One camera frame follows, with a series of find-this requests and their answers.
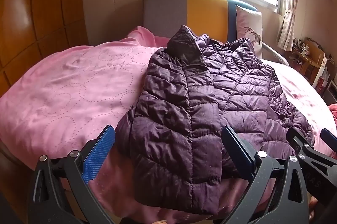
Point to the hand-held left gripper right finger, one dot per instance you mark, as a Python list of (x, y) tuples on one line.
[(238, 151)]

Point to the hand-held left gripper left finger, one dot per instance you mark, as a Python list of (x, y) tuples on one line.
[(98, 155)]

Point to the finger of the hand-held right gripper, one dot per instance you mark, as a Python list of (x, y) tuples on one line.
[(329, 138), (298, 141)]

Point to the purple quilted down jacket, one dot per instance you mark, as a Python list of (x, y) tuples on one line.
[(189, 118)]

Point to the pink blanket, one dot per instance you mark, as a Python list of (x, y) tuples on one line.
[(65, 92)]

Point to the wooden desk shelf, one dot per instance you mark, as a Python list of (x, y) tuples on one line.
[(309, 59)]

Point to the pink patterned curtain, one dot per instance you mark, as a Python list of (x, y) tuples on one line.
[(288, 16)]

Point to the pink printed pillow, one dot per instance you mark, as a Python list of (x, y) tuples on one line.
[(248, 23)]

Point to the grey yellow blue headboard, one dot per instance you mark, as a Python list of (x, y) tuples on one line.
[(202, 16)]

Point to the brown wooden wardrobe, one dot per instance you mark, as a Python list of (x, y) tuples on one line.
[(39, 16)]

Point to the white bed rail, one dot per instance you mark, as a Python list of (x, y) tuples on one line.
[(275, 53)]

